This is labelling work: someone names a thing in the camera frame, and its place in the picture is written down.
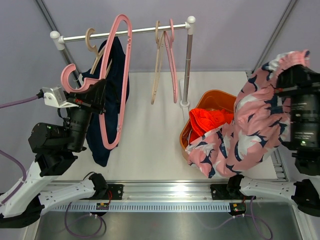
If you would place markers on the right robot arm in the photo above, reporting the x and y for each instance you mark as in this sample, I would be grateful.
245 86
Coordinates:
305 144

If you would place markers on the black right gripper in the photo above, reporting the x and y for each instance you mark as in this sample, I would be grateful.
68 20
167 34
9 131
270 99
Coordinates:
297 80

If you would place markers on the orange shorts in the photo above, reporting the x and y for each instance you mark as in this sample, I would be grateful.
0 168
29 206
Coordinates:
203 121

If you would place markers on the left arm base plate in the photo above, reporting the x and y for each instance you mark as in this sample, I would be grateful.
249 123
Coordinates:
113 191

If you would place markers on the beige plastic hanger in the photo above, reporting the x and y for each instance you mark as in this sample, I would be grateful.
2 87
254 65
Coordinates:
159 39
93 48

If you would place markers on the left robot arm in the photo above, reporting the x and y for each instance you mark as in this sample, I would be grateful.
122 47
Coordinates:
54 147

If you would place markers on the orange plastic basket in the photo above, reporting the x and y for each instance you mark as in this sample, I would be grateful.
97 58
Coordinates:
212 99

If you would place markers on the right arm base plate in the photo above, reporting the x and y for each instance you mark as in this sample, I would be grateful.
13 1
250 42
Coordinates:
219 192

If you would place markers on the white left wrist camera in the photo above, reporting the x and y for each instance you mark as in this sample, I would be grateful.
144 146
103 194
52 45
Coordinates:
55 97

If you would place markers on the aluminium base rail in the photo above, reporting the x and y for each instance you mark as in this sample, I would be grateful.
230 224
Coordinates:
138 196

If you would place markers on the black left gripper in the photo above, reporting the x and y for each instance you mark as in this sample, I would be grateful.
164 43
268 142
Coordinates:
93 99

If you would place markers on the navy blue shorts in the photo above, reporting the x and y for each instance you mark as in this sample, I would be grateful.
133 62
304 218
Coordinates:
113 96

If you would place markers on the pink plastic hanger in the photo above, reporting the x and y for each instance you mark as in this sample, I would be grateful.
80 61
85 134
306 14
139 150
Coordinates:
104 69
168 41

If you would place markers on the silver clothes rack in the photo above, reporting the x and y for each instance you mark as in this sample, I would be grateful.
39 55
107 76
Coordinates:
122 30

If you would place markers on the pink patterned shorts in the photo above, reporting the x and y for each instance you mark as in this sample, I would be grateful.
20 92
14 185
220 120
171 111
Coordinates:
260 124

